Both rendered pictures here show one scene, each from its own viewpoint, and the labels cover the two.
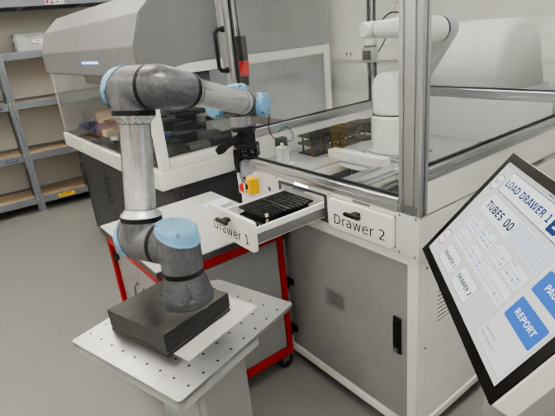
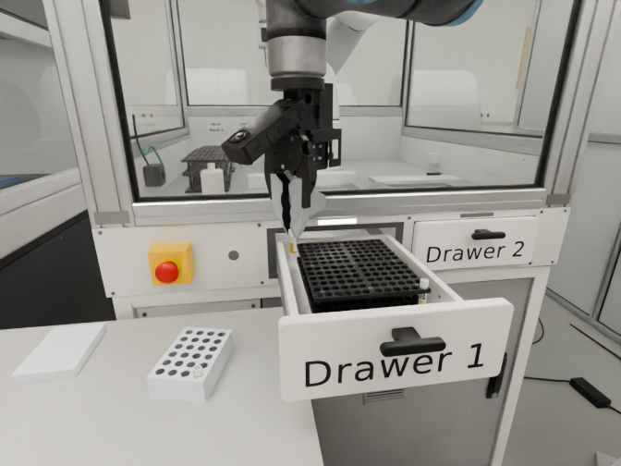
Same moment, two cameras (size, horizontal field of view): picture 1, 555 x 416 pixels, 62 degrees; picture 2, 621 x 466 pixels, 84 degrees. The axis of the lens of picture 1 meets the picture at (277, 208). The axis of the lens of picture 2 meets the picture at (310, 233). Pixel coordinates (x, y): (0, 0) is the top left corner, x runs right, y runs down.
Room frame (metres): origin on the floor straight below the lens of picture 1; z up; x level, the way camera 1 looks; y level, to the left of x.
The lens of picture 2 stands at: (1.45, 0.54, 1.15)
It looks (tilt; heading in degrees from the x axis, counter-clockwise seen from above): 19 degrees down; 297
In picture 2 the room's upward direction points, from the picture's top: straight up
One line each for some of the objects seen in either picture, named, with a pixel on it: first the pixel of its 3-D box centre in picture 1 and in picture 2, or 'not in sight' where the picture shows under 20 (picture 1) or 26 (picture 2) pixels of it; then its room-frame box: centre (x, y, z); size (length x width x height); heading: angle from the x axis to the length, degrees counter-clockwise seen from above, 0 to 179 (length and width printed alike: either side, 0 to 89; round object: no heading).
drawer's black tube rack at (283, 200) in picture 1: (276, 210); (353, 279); (1.63, 0.01, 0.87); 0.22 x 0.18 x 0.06; 126
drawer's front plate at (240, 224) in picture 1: (231, 226); (396, 349); (1.52, 0.17, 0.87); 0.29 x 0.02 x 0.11; 36
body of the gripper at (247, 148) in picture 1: (244, 143); (302, 128); (1.68, 0.10, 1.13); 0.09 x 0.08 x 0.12; 72
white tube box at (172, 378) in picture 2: not in sight; (194, 361); (1.82, 0.22, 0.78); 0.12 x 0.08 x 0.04; 110
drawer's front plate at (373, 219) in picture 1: (359, 221); (475, 243); (1.45, -0.28, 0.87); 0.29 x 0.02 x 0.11; 36
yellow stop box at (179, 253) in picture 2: (249, 185); (171, 263); (1.96, 0.11, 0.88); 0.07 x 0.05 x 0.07; 36
